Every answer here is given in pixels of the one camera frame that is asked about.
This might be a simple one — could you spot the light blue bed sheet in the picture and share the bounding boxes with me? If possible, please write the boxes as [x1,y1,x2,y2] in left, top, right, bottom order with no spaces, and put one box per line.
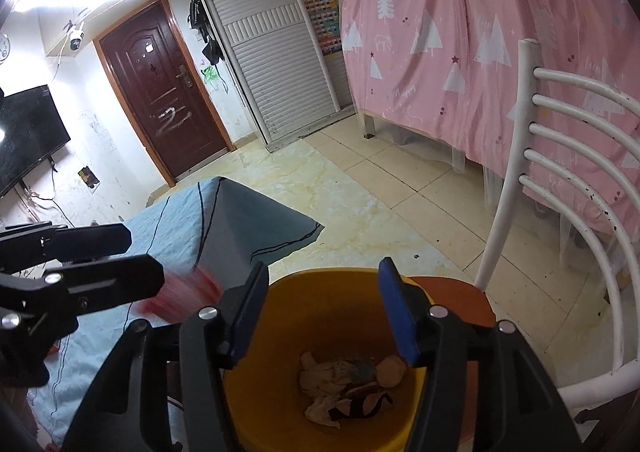
[28,177,323,443]

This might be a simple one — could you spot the wall socket hole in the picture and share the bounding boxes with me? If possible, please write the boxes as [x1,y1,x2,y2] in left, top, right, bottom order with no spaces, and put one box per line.
[78,166,100,191]

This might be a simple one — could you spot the trash inside bin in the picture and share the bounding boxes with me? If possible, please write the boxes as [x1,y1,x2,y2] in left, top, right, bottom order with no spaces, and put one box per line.
[298,352,408,429]

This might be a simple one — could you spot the hanging wall cables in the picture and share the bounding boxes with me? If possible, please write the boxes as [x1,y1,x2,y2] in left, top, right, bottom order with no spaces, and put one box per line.
[16,156,76,228]

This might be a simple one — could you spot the yellow trash bin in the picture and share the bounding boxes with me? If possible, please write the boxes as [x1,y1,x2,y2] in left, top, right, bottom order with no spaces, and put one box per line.
[224,268,425,451]

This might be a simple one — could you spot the white security camera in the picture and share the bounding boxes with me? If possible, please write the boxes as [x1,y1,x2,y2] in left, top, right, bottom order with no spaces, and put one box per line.
[64,21,85,52]

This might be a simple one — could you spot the white metal chair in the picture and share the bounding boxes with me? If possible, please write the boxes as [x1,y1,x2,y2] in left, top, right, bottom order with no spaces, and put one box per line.
[427,39,639,409]

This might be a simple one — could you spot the pink tree print curtain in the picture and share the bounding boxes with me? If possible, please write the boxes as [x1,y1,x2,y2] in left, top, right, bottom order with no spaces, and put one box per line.
[333,0,640,238]

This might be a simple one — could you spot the dark brown wooden door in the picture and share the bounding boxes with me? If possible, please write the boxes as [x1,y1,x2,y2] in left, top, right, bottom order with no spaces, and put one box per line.
[94,0,234,186]

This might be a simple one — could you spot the red white plastic wrapper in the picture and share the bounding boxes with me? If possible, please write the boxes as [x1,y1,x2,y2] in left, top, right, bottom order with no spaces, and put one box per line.
[134,267,222,324]

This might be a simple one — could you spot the round wall clock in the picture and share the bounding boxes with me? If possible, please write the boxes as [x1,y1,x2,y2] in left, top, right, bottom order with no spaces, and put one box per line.
[0,33,11,63]

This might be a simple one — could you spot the black hanging bags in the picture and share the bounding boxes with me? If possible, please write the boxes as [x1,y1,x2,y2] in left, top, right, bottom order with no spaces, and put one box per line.
[188,0,224,66]

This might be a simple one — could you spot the white slatted wardrobe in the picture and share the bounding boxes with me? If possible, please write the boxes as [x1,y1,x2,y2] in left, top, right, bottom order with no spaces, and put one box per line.
[204,0,354,151]

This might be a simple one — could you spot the wall mounted black television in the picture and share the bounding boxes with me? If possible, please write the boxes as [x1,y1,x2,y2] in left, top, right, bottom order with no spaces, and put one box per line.
[0,85,70,196]

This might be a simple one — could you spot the colourful wall chart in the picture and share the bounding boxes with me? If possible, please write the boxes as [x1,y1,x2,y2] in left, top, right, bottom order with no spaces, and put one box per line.
[303,0,342,56]

